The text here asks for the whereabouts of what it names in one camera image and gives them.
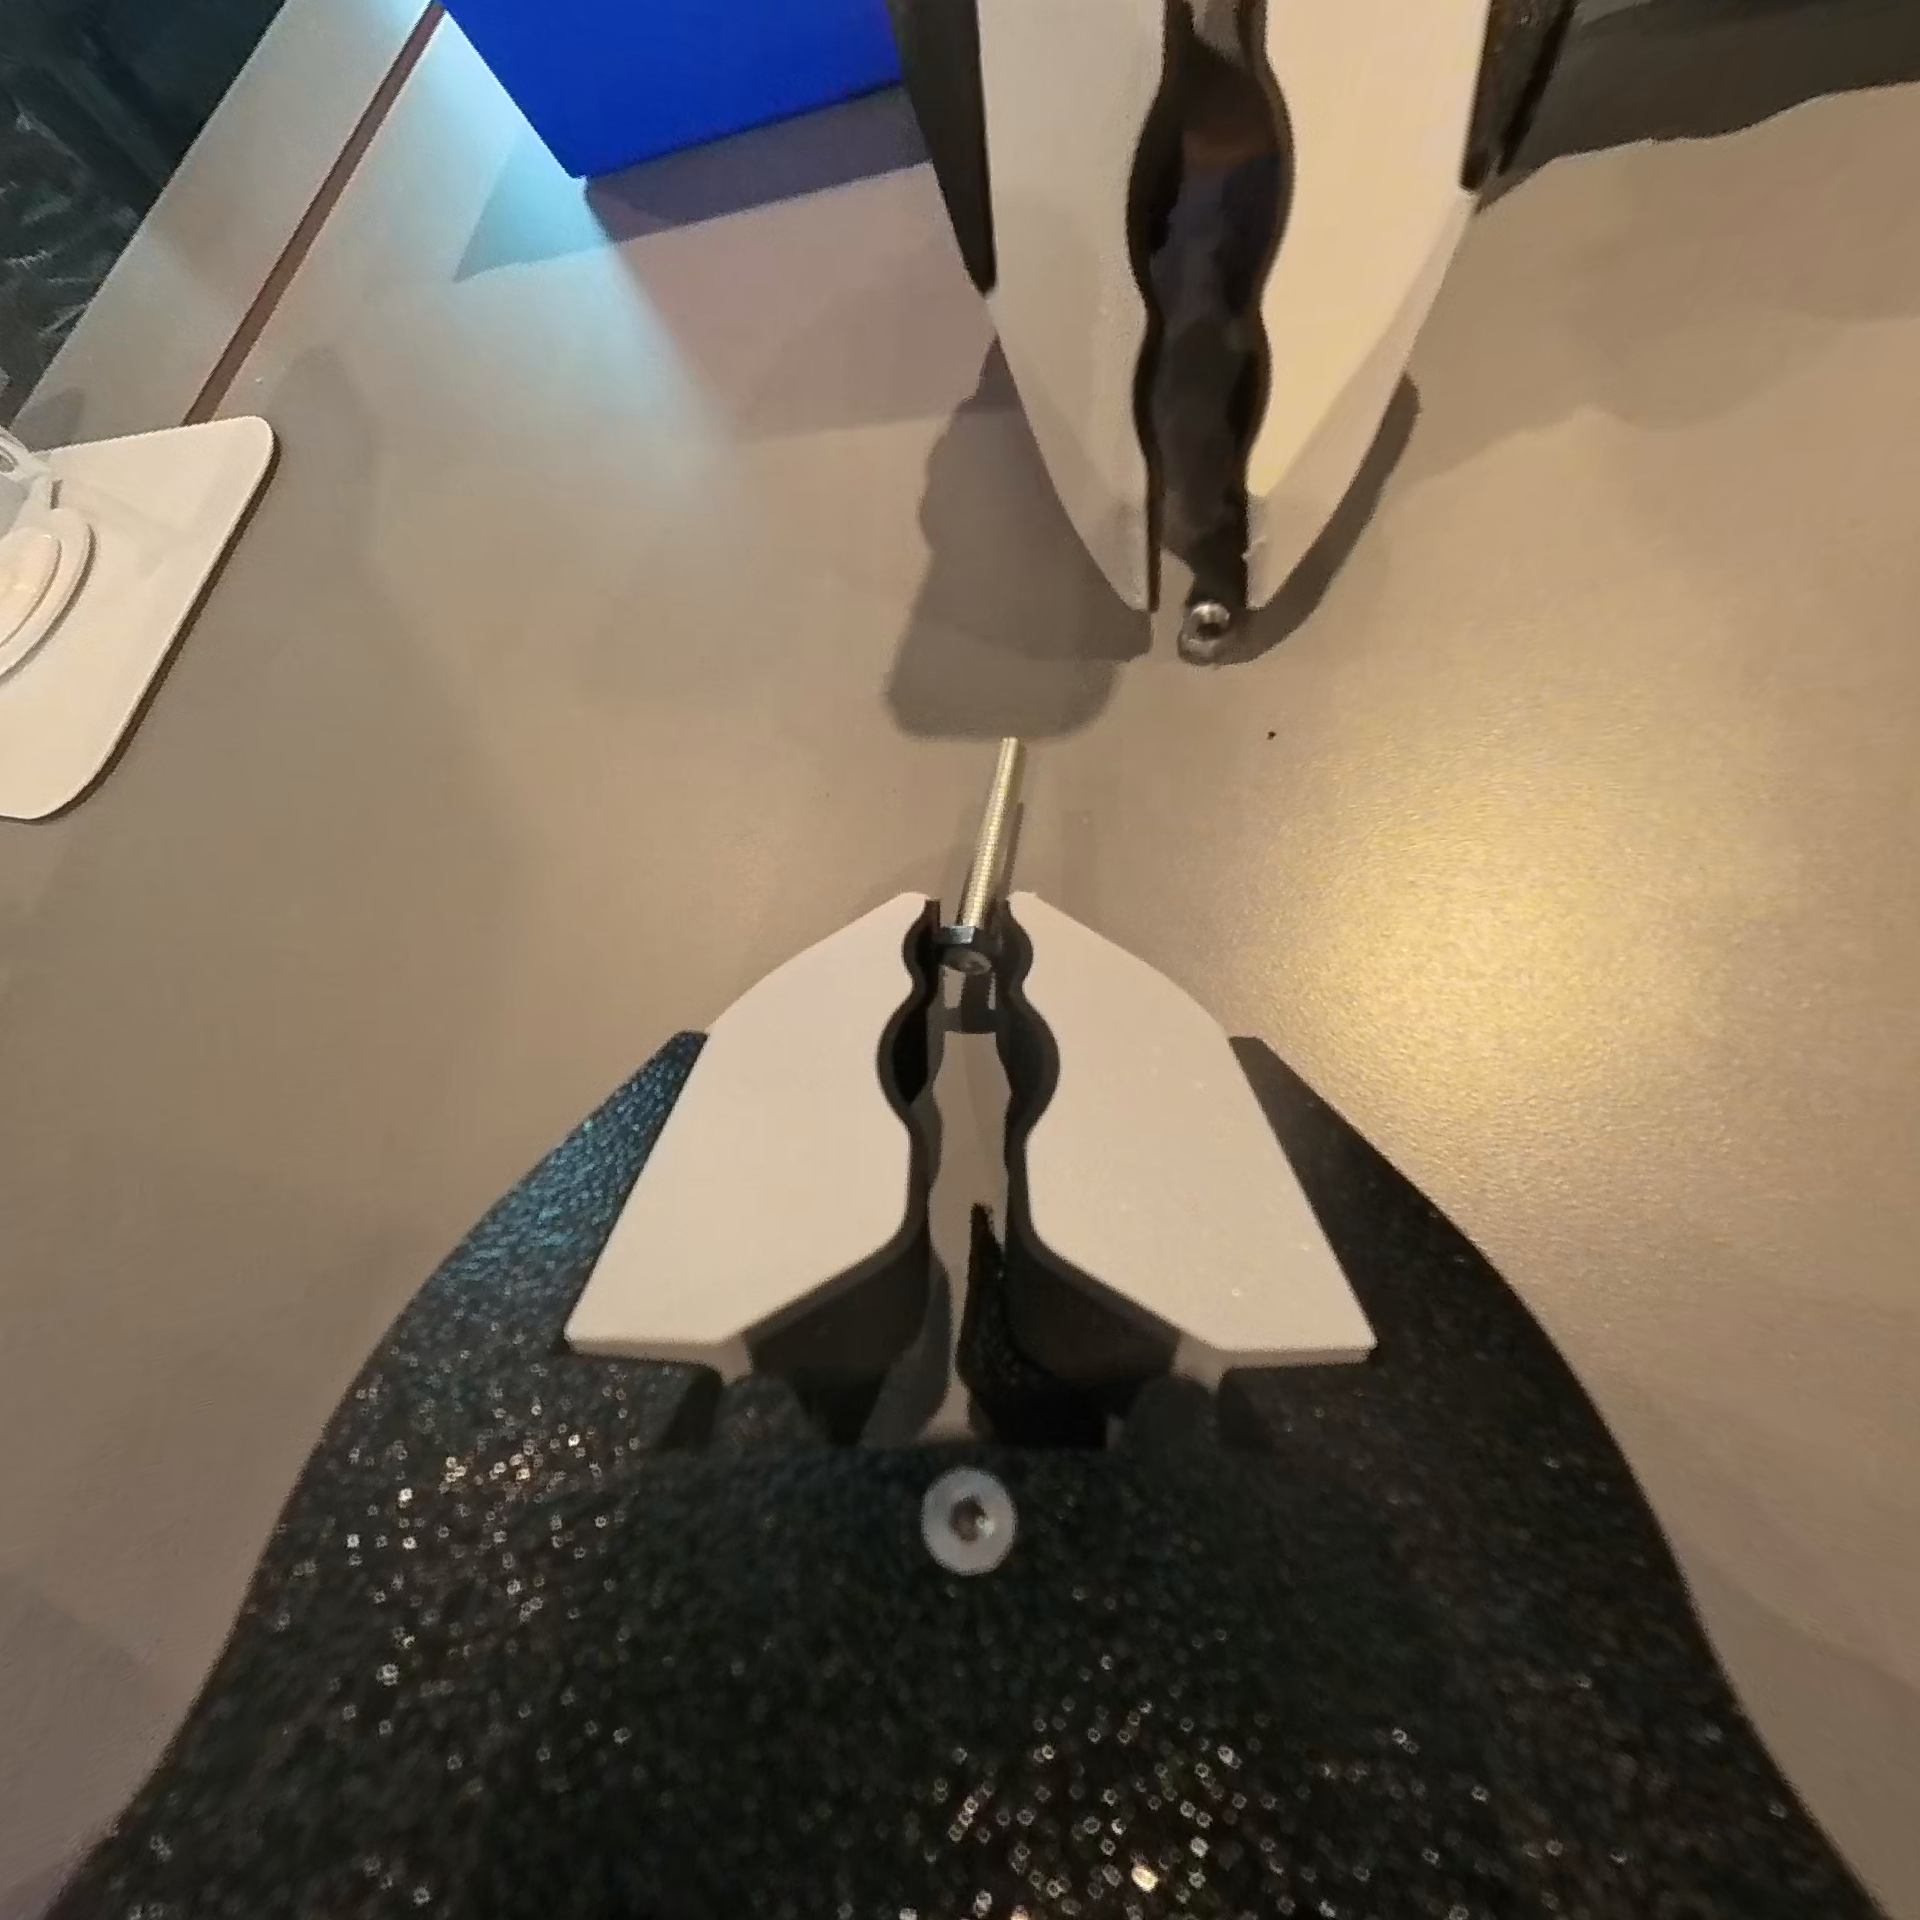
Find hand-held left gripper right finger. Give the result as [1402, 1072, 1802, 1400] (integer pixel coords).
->
[1001, 892, 1375, 1371]

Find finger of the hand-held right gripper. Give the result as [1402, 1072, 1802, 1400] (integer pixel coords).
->
[972, 0, 1191, 612]
[1239, 0, 1497, 606]

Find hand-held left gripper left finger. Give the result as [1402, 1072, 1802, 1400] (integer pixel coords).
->
[562, 892, 945, 1375]

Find blue plastic bin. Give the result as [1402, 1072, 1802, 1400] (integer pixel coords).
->
[435, 0, 940, 178]

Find silver metal bolt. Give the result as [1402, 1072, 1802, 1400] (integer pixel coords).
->
[932, 736, 1031, 984]

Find person's right forearm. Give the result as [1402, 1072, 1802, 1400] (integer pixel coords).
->
[1516, 0, 1920, 168]

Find wooden document stand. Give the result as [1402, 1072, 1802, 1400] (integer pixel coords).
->
[0, 416, 282, 823]

